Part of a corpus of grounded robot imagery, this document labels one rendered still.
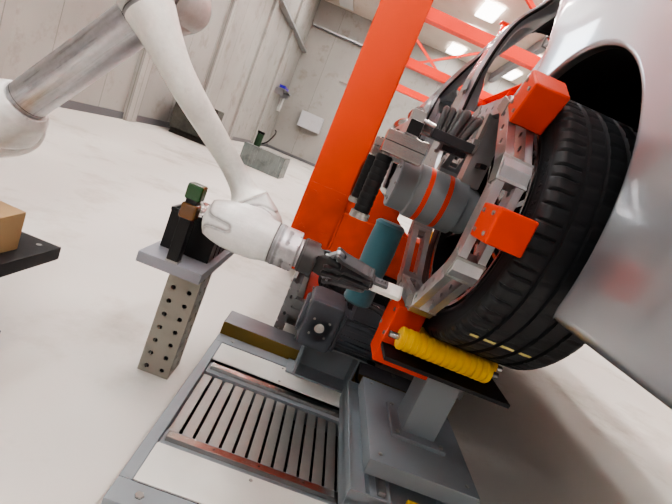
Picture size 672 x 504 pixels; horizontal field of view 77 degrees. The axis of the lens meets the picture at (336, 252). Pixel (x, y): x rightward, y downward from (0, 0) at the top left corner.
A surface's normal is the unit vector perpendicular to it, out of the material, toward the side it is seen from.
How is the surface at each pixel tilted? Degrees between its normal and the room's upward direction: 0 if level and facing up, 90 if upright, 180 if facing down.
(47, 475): 0
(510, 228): 90
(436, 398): 90
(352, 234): 90
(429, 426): 90
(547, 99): 125
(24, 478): 0
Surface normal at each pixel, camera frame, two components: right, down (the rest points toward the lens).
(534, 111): -0.23, 0.70
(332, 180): -0.02, 0.22
